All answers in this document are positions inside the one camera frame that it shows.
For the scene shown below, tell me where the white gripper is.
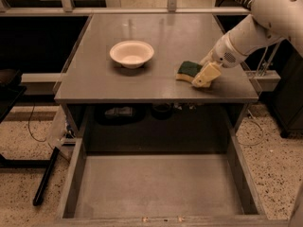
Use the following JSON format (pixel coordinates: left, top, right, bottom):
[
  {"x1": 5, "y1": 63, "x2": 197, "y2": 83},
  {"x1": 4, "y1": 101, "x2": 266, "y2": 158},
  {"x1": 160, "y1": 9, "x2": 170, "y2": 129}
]
[{"x1": 192, "y1": 35, "x2": 246, "y2": 88}]

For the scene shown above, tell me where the green and yellow sponge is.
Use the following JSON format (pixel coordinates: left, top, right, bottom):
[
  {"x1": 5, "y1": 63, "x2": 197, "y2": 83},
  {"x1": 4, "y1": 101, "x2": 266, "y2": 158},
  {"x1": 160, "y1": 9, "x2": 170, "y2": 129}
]
[{"x1": 175, "y1": 61, "x2": 202, "y2": 83}]

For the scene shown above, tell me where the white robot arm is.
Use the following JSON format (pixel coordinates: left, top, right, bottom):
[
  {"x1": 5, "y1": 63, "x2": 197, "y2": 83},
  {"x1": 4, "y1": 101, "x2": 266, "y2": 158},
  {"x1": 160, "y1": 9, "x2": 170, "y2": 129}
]
[{"x1": 192, "y1": 0, "x2": 303, "y2": 88}]

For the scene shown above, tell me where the grey open top drawer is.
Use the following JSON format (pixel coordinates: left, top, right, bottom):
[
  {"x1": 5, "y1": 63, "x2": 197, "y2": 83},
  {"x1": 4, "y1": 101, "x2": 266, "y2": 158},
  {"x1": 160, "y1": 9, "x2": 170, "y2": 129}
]
[{"x1": 33, "y1": 135, "x2": 292, "y2": 227}]

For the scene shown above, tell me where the white paper bowl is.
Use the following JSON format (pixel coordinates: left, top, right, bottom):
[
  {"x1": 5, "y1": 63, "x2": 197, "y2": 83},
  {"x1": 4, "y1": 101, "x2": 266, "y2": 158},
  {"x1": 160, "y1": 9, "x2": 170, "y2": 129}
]
[{"x1": 110, "y1": 41, "x2": 154, "y2": 69}]

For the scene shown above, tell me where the grey cabinet desk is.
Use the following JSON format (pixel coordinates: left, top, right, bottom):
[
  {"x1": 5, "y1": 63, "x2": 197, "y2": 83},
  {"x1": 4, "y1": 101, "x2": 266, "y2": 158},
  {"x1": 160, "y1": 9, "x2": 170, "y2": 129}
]
[{"x1": 55, "y1": 14, "x2": 258, "y2": 155}]

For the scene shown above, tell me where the clear plastic bag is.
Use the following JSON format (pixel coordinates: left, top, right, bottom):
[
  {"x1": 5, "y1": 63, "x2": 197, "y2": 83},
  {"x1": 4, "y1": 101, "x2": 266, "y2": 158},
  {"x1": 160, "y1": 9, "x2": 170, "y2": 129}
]
[{"x1": 46, "y1": 107, "x2": 67, "y2": 148}]

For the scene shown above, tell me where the black chair seat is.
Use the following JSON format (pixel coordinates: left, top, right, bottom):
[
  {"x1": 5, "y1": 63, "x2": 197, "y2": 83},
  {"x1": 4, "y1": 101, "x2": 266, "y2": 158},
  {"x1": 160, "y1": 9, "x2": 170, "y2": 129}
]
[{"x1": 0, "y1": 69, "x2": 27, "y2": 123}]

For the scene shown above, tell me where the black chair base leg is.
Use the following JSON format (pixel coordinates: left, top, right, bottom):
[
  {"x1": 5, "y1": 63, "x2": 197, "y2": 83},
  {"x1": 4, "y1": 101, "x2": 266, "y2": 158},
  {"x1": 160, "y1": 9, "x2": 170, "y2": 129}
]
[{"x1": 32, "y1": 148, "x2": 60, "y2": 206}]

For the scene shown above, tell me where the white cable on floor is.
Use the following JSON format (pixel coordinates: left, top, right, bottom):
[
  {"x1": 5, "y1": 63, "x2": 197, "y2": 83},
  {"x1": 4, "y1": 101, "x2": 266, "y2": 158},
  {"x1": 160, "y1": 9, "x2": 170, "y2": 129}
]
[{"x1": 237, "y1": 110, "x2": 265, "y2": 148}]

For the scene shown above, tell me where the black cable on floor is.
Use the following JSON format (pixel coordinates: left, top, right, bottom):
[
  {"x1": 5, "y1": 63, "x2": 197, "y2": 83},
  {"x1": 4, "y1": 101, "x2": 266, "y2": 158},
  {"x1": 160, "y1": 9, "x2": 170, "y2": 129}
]
[{"x1": 27, "y1": 103, "x2": 47, "y2": 144}]

